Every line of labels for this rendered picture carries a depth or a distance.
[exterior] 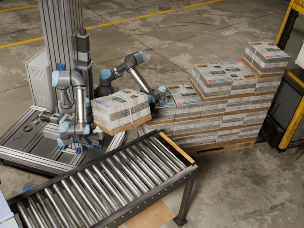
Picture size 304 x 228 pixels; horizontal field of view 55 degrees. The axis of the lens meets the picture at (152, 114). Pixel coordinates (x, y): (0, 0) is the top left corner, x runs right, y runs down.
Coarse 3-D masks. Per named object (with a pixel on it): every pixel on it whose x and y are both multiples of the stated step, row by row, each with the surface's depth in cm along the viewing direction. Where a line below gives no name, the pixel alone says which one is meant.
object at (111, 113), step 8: (104, 96) 242; (96, 104) 227; (104, 104) 221; (112, 104) 219; (120, 104) 219; (96, 112) 232; (104, 112) 220; (112, 112) 217; (120, 112) 222; (96, 120) 238; (104, 120) 225; (112, 120) 219; (120, 120) 224; (112, 128) 220
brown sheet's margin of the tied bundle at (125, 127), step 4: (96, 124) 238; (128, 124) 228; (100, 128) 234; (104, 128) 227; (116, 128) 222; (120, 128) 224; (124, 128) 227; (128, 128) 229; (108, 132) 224; (112, 132) 221; (116, 132) 223; (120, 132) 225
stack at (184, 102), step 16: (176, 96) 308; (192, 96) 310; (160, 112) 295; (176, 112) 302; (192, 112) 308; (208, 112) 315; (144, 128) 319; (160, 128) 310; (176, 128) 316; (192, 128) 325; (208, 128) 332; (176, 144) 334; (192, 144) 341; (224, 144) 358
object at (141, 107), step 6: (126, 90) 247; (132, 90) 245; (120, 96) 237; (126, 96) 235; (132, 96) 232; (138, 96) 230; (144, 96) 232; (132, 102) 226; (138, 102) 230; (144, 102) 233; (138, 108) 231; (144, 108) 235; (138, 114) 233; (144, 114) 236
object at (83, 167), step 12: (156, 132) 267; (132, 144) 252; (108, 156) 240; (120, 156) 250; (84, 168) 228; (48, 180) 217; (60, 180) 218; (24, 192) 207; (36, 192) 208; (12, 204) 200; (24, 204) 208
